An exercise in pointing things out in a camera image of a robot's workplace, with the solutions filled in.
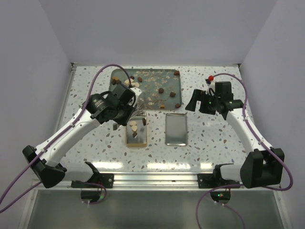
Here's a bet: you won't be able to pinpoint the blue floral serving tray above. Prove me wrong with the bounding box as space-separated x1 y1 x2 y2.
108 68 183 111

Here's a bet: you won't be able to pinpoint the metal tongs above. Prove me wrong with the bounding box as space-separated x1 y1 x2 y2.
112 104 143 131

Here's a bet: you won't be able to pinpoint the purple cable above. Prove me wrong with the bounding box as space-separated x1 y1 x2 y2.
195 73 294 229
0 63 134 213

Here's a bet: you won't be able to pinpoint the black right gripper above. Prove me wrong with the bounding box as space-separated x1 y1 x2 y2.
185 89 221 115

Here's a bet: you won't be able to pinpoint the gold tin box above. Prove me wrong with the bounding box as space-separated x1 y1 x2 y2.
125 112 148 148

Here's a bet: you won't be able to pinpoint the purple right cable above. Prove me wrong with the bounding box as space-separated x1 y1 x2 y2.
195 73 294 229

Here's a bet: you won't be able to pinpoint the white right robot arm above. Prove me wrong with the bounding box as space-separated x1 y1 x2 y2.
185 81 285 188

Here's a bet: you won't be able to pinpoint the dark chocolate left pair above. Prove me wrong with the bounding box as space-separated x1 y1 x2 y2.
112 80 121 85

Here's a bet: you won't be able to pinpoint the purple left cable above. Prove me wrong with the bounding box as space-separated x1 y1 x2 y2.
0 63 134 213

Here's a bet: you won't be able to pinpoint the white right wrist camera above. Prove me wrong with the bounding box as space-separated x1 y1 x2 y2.
205 75 215 95

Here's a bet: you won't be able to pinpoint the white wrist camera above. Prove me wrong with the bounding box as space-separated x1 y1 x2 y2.
130 87 142 101
205 75 215 95

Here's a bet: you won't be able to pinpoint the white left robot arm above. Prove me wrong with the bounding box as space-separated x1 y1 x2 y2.
22 84 142 188

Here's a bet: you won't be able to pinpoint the white square chocolate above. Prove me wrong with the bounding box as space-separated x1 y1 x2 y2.
124 77 134 86

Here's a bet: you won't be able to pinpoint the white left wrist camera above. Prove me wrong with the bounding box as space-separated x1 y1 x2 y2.
130 87 142 101

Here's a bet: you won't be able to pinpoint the aluminium front rail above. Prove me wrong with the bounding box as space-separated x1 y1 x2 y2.
71 172 282 191

